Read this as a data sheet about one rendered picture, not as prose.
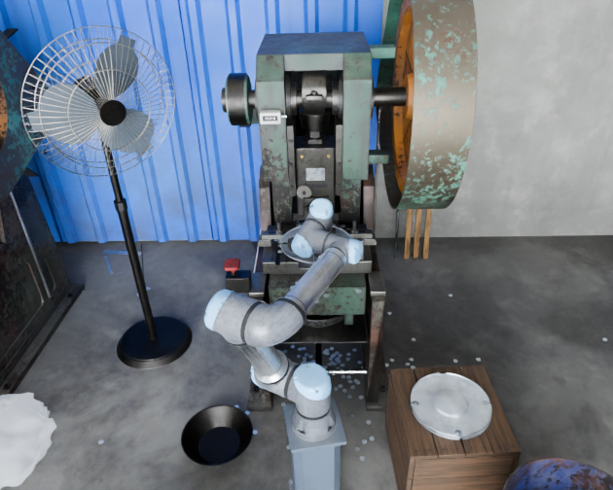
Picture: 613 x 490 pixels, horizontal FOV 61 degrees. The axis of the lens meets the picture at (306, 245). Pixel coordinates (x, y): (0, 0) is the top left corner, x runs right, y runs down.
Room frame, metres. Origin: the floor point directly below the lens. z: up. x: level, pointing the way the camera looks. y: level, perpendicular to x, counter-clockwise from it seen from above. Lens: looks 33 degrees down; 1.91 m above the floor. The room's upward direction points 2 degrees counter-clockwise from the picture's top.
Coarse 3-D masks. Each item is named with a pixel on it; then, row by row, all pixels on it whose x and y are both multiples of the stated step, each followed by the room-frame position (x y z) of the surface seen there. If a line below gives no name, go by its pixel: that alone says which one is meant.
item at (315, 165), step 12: (300, 144) 1.85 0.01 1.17; (312, 144) 1.84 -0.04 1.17; (324, 144) 1.84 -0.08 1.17; (300, 156) 1.80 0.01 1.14; (312, 156) 1.80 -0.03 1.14; (324, 156) 1.80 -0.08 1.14; (300, 168) 1.80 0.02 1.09; (312, 168) 1.80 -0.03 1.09; (324, 168) 1.80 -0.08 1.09; (300, 180) 1.80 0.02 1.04; (312, 180) 1.80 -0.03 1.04; (324, 180) 1.80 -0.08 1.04; (300, 192) 1.79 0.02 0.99; (312, 192) 1.80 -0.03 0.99; (324, 192) 1.80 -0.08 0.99; (300, 204) 1.80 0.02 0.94
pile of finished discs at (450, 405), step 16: (416, 384) 1.38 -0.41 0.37; (432, 384) 1.37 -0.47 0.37; (448, 384) 1.37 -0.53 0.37; (464, 384) 1.37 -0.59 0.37; (416, 400) 1.30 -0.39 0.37; (432, 400) 1.30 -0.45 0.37; (448, 400) 1.29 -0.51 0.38; (464, 400) 1.29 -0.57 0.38; (480, 400) 1.29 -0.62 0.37; (416, 416) 1.23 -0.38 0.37; (432, 416) 1.23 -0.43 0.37; (448, 416) 1.22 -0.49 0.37; (464, 416) 1.22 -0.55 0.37; (480, 416) 1.22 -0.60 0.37; (432, 432) 1.17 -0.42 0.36; (448, 432) 1.16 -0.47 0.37; (464, 432) 1.16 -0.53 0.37; (480, 432) 1.16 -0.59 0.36
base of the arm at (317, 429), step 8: (296, 408) 1.13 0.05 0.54; (296, 416) 1.13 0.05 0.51; (304, 416) 1.10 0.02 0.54; (320, 416) 1.10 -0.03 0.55; (328, 416) 1.12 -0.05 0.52; (296, 424) 1.11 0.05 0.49; (304, 424) 1.10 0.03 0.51; (312, 424) 1.09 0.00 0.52; (320, 424) 1.09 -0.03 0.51; (328, 424) 1.12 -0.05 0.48; (296, 432) 1.10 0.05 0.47; (304, 432) 1.10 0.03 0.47; (312, 432) 1.08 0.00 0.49; (320, 432) 1.08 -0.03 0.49; (328, 432) 1.09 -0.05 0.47; (312, 440) 1.08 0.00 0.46; (320, 440) 1.08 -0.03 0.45
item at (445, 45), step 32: (416, 0) 1.66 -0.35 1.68; (448, 0) 1.66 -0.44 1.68; (384, 32) 2.27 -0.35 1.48; (416, 32) 1.57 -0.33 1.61; (448, 32) 1.57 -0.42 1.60; (384, 64) 2.39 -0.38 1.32; (416, 64) 1.52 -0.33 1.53; (448, 64) 1.52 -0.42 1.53; (416, 96) 1.49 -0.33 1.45; (448, 96) 1.48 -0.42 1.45; (384, 128) 2.32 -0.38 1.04; (416, 128) 1.47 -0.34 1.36; (448, 128) 1.47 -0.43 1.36; (384, 160) 1.98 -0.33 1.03; (416, 160) 1.47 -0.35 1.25; (448, 160) 1.47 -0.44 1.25; (416, 192) 1.53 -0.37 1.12; (448, 192) 1.52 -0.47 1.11
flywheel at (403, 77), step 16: (400, 16) 2.13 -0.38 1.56; (400, 32) 2.12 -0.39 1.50; (400, 48) 2.15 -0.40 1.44; (400, 64) 2.16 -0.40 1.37; (400, 80) 2.16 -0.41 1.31; (400, 112) 2.13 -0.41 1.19; (400, 128) 2.08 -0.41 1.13; (400, 144) 2.03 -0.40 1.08; (400, 160) 1.95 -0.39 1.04; (400, 176) 1.84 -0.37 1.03
